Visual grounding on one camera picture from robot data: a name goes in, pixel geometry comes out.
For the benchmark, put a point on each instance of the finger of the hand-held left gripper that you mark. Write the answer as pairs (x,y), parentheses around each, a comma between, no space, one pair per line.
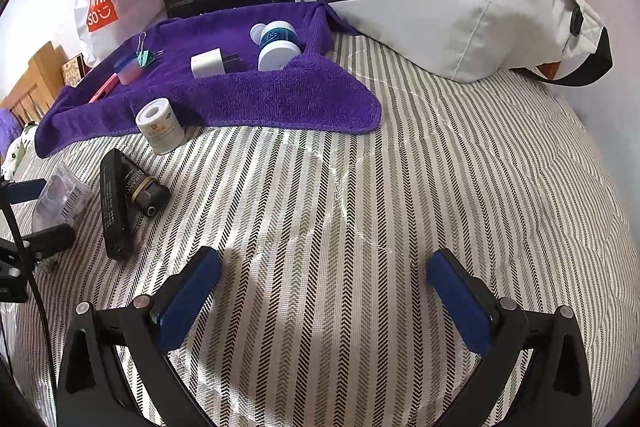
(27,191)
(50,239)

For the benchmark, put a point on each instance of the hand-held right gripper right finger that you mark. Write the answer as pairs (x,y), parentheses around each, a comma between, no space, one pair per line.
(460,307)

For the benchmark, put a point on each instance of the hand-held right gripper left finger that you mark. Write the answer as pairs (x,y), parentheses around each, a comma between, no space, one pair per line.
(187,302)

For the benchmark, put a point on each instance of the clear candy bottle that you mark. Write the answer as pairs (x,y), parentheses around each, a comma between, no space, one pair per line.
(60,192)

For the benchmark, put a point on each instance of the pink tube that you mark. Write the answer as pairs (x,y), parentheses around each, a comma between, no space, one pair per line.
(102,89)

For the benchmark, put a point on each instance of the pink container with blue cap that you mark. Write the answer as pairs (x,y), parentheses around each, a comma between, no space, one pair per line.
(129,74)

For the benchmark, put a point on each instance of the green binder clip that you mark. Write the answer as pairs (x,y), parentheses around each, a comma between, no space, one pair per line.
(146,58)

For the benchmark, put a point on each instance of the white charger plug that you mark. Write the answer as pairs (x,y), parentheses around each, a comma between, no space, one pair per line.
(207,64)

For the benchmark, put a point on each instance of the blue and white jar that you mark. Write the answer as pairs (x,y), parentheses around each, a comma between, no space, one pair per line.
(277,49)

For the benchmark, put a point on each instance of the small white cap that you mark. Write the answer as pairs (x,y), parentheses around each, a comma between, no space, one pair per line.
(257,32)

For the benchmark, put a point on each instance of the white floral pillow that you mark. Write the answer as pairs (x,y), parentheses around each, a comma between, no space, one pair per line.
(20,147)

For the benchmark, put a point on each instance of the slim black box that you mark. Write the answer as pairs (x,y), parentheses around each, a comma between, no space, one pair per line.
(114,207)

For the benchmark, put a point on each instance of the black and gold tube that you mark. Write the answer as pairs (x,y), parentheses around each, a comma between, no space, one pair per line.
(145,194)

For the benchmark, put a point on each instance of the light wooden headboard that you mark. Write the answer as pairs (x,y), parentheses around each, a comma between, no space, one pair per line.
(40,77)

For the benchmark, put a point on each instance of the illustrated book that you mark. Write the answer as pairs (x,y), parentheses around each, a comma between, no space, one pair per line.
(72,69)

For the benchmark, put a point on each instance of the white tape roll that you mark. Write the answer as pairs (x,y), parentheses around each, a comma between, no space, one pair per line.
(160,127)

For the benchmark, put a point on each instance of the striped bed cover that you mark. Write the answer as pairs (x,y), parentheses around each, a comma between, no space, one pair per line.
(350,207)

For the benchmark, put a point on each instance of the purple towel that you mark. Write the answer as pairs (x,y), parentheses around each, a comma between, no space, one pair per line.
(280,97)

